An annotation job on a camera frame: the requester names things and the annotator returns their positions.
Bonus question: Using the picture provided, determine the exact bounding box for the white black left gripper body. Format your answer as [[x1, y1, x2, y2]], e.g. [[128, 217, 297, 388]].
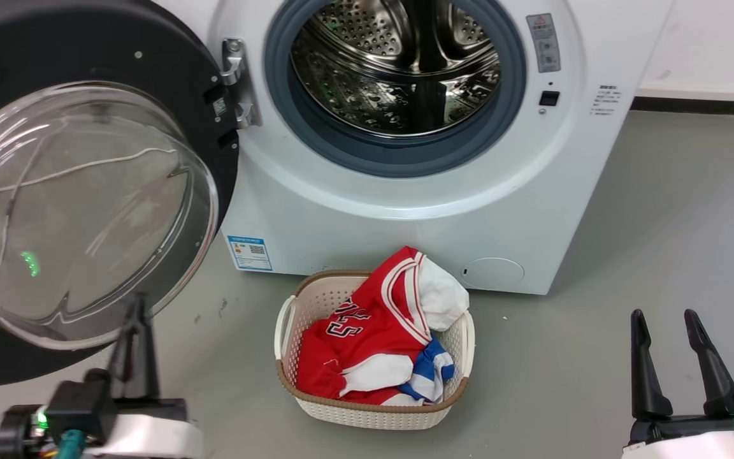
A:
[[83, 398, 205, 459]]

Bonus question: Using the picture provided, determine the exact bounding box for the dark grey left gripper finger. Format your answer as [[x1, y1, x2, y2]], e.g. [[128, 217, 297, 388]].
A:
[[136, 295, 161, 400], [109, 298, 138, 400]]

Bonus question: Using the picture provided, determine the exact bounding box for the steel washer drum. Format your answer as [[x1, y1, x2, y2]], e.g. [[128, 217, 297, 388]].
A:
[[291, 0, 503, 138]]

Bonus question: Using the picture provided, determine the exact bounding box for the white front-load washing machine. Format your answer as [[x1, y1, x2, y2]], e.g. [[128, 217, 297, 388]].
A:
[[150, 0, 677, 295]]

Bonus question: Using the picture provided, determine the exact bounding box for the white cloth garment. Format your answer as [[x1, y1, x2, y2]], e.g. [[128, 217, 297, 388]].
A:
[[418, 255, 470, 332]]

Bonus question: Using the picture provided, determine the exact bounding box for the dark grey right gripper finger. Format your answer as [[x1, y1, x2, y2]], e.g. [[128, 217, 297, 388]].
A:
[[630, 309, 673, 420], [684, 309, 734, 418]]

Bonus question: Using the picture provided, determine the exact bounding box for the red basketball jersey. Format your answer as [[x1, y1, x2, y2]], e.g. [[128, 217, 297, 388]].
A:
[[295, 246, 435, 405]]

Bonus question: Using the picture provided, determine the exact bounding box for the teal cable connector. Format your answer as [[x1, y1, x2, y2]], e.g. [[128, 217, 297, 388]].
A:
[[55, 428, 87, 459]]

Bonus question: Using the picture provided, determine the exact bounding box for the round black glass washer door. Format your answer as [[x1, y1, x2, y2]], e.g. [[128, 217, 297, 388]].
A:
[[0, 0, 240, 388]]

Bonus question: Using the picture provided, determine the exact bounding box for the round white filter cover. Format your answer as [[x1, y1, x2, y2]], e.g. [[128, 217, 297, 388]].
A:
[[461, 257, 526, 289]]

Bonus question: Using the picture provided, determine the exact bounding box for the black skirting board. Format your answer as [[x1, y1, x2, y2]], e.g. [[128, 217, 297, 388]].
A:
[[630, 96, 734, 118]]

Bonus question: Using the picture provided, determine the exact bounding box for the metal door hinge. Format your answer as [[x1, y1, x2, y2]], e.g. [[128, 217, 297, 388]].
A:
[[220, 38, 263, 130]]

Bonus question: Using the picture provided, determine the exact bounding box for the blue energy label sticker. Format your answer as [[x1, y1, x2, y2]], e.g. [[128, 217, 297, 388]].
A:
[[227, 235, 273, 273]]

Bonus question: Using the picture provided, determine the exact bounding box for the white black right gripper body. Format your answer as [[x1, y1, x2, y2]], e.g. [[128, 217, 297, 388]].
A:
[[622, 414, 734, 459]]

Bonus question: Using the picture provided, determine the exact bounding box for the grey warning sticker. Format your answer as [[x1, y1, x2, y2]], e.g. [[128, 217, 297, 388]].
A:
[[526, 13, 562, 74]]

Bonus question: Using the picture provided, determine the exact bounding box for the blue white striped garment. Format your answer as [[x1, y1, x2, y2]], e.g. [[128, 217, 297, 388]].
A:
[[399, 338, 457, 404]]

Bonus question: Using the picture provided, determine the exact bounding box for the cream perforated laundry basket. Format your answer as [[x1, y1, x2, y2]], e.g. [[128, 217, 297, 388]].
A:
[[274, 270, 476, 431]]

